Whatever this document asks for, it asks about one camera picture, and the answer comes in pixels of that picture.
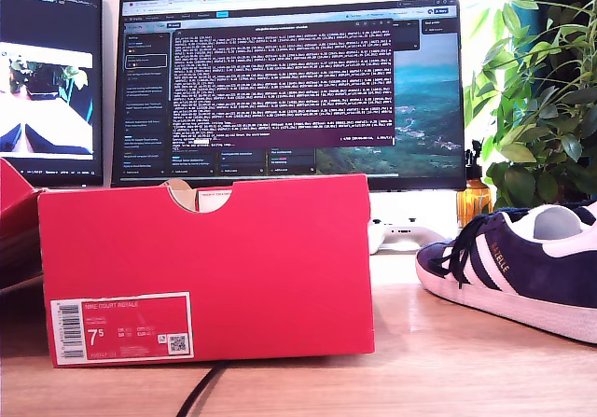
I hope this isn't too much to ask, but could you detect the red Nike shoebox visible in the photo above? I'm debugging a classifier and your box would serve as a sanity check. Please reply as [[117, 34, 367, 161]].
[[36, 173, 377, 369]]

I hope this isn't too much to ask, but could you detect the red shoebox lid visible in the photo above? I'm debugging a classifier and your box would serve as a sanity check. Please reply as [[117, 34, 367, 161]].
[[0, 157, 48, 292]]

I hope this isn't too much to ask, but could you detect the large black computer monitor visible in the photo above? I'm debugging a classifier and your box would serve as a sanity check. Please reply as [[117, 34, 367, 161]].
[[110, 0, 467, 192]]

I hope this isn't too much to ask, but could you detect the beige packing paper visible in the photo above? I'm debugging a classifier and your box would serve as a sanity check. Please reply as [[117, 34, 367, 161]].
[[160, 178, 202, 214]]

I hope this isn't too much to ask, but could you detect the white game controller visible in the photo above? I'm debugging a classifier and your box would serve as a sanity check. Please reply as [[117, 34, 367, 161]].
[[369, 218, 449, 255]]

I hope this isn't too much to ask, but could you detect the amber pump bottle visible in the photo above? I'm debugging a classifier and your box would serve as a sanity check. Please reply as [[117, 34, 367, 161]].
[[455, 139, 494, 229]]

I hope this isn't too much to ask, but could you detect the green leafy houseplant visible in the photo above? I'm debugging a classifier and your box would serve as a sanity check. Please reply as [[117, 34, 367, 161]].
[[465, 0, 597, 213]]

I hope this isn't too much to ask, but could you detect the small black computer monitor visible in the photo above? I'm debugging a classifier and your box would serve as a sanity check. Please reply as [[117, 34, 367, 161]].
[[0, 0, 104, 188]]

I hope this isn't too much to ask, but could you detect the black table cable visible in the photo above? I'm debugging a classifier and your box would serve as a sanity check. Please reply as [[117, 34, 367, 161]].
[[174, 363, 229, 417]]

